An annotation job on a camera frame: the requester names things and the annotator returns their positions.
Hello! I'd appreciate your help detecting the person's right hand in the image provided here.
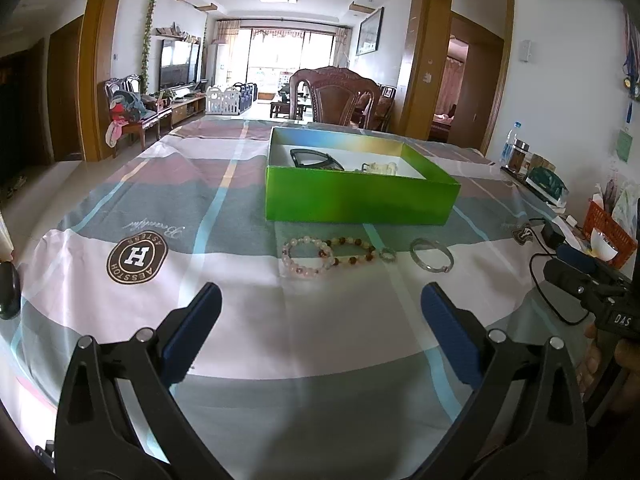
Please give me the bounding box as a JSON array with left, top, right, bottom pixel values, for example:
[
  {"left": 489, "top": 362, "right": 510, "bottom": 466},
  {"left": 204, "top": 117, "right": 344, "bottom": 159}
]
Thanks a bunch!
[{"left": 576, "top": 323, "right": 605, "bottom": 403}]

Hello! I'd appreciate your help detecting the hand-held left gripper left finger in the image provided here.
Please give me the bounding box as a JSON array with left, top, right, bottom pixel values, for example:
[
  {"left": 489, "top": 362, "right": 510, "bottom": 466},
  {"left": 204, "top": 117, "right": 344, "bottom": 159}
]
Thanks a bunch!
[{"left": 54, "top": 282, "right": 223, "bottom": 480}]

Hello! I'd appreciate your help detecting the black cable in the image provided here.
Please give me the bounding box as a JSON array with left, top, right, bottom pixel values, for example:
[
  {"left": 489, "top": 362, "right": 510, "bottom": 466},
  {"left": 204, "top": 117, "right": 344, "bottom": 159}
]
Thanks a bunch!
[{"left": 529, "top": 252, "right": 591, "bottom": 325}]

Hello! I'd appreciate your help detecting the brown bead bracelet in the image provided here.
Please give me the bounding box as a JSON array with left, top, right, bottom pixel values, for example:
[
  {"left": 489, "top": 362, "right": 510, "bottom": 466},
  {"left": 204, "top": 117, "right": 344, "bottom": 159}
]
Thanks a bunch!
[{"left": 320, "top": 236, "right": 382, "bottom": 267}]

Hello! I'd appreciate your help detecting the green paper on wall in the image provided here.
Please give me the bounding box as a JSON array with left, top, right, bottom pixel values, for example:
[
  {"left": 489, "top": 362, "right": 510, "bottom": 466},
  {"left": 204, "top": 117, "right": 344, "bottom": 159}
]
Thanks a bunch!
[{"left": 616, "top": 130, "right": 635, "bottom": 163}]

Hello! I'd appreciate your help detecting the glass jar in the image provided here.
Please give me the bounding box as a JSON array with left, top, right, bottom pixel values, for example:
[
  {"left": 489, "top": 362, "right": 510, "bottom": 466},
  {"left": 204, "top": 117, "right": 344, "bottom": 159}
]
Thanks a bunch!
[{"left": 510, "top": 141, "right": 532, "bottom": 176}]

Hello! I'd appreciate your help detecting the pink bead bracelet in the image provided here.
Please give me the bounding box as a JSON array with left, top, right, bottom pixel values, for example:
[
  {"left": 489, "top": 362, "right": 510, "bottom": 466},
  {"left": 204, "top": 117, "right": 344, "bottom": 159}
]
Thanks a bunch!
[{"left": 281, "top": 236, "right": 335, "bottom": 280}]

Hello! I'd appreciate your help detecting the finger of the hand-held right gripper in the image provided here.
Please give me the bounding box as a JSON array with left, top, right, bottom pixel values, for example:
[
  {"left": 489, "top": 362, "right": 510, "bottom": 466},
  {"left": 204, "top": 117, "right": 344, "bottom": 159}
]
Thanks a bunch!
[
  {"left": 543, "top": 258, "right": 598, "bottom": 311},
  {"left": 556, "top": 244, "right": 608, "bottom": 276}
]

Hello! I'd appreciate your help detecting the silver bangle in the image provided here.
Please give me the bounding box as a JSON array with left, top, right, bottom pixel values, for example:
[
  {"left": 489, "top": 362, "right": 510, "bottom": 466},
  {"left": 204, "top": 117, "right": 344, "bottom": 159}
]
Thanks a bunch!
[{"left": 410, "top": 238, "right": 455, "bottom": 273}]

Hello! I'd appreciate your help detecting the flat screen television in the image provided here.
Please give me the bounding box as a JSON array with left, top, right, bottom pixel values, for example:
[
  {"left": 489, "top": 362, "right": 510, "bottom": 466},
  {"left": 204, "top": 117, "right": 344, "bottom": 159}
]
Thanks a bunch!
[{"left": 160, "top": 40, "right": 202, "bottom": 92}]

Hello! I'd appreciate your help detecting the white playpen fence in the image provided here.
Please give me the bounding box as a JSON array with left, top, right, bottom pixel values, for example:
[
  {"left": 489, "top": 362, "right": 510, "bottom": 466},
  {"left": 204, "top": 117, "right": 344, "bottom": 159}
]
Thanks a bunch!
[{"left": 206, "top": 82, "right": 259, "bottom": 116}]

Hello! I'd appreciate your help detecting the white standing air conditioner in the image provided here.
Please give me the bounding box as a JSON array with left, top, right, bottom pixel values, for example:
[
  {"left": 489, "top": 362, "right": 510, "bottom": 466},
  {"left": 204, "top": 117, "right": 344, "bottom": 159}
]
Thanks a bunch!
[{"left": 206, "top": 44, "right": 231, "bottom": 88}]

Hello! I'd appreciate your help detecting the black power adapter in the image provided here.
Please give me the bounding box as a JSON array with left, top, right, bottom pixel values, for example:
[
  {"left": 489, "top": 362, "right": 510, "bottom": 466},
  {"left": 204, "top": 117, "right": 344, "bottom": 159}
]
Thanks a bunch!
[{"left": 542, "top": 220, "right": 566, "bottom": 251}]

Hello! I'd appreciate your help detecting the teal tissue box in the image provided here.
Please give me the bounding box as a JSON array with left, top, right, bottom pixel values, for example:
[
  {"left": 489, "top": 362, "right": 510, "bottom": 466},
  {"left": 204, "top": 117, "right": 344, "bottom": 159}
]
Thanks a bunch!
[{"left": 527, "top": 166, "right": 570, "bottom": 206}]

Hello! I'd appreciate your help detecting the green cardboard box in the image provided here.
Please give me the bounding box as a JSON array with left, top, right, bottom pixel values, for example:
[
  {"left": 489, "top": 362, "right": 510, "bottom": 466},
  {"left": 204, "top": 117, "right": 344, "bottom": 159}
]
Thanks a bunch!
[{"left": 264, "top": 126, "right": 462, "bottom": 226}]

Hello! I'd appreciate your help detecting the wooden armchair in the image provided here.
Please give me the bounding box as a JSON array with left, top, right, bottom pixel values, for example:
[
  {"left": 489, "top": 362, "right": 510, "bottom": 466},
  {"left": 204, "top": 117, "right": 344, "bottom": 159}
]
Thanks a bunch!
[{"left": 104, "top": 75, "right": 173, "bottom": 148}]

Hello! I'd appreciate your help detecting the framed wall picture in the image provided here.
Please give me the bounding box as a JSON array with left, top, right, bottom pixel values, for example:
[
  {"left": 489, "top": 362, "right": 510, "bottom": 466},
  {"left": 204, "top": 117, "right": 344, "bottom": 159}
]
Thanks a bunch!
[{"left": 356, "top": 7, "right": 385, "bottom": 57}]

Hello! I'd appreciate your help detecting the orange plastic basket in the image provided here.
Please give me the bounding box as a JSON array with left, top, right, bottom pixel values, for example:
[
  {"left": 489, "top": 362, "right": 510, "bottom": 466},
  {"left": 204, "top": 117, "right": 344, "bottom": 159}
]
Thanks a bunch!
[{"left": 583, "top": 199, "right": 638, "bottom": 269}]

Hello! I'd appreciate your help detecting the white bowl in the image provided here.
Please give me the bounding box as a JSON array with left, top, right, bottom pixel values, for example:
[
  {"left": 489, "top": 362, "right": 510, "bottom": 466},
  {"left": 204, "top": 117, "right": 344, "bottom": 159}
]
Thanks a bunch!
[{"left": 590, "top": 227, "right": 618, "bottom": 261}]

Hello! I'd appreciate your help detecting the black round object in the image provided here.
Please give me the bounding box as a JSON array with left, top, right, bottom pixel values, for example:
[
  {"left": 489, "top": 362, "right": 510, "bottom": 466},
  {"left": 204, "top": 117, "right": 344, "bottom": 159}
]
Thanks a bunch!
[{"left": 0, "top": 261, "right": 23, "bottom": 321}]

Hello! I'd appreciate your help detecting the carved wooden dining chair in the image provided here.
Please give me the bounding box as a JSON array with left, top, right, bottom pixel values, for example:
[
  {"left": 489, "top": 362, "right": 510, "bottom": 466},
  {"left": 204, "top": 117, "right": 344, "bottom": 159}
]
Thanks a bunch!
[{"left": 289, "top": 66, "right": 382, "bottom": 128}]

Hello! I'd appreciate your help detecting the checked tablecloth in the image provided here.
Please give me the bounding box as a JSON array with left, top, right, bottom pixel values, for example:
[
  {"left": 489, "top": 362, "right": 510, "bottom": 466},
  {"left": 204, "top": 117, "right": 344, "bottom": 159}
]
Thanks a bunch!
[{"left": 0, "top": 115, "right": 596, "bottom": 480}]

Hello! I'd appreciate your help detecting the pile of clothes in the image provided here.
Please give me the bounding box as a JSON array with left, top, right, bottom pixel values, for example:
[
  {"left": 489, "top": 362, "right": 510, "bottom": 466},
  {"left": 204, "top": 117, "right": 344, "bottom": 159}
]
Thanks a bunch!
[{"left": 106, "top": 91, "right": 148, "bottom": 148}]

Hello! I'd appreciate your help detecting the wooden door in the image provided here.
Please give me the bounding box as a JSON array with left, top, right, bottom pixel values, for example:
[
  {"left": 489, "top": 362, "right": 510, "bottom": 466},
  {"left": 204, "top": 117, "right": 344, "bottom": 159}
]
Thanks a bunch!
[{"left": 47, "top": 17, "right": 86, "bottom": 161}]

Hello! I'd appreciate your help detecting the wall shelf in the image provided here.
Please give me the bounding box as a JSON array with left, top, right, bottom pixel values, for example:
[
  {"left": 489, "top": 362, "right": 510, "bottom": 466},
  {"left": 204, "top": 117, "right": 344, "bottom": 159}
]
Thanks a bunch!
[{"left": 152, "top": 25, "right": 203, "bottom": 41}]

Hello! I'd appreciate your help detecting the clear water bottle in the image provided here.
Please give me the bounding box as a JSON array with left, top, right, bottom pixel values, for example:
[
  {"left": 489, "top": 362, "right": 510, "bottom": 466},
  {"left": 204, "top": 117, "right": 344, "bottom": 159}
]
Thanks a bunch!
[{"left": 501, "top": 121, "right": 522, "bottom": 166}]

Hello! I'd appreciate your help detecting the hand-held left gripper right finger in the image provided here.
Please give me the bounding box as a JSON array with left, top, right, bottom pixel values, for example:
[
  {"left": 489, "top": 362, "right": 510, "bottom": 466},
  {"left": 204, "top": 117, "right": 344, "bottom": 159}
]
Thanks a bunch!
[{"left": 421, "top": 282, "right": 588, "bottom": 480}]

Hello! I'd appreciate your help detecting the wooden television cabinet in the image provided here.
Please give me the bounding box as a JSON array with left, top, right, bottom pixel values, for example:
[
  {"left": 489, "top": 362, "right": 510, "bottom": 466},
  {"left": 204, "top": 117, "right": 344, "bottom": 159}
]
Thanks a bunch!
[{"left": 160, "top": 92, "right": 208, "bottom": 128}]

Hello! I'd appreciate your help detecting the green hanging vine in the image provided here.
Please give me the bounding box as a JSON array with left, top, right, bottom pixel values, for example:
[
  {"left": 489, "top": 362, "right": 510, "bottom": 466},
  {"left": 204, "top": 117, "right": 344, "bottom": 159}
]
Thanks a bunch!
[{"left": 141, "top": 0, "right": 157, "bottom": 93}]

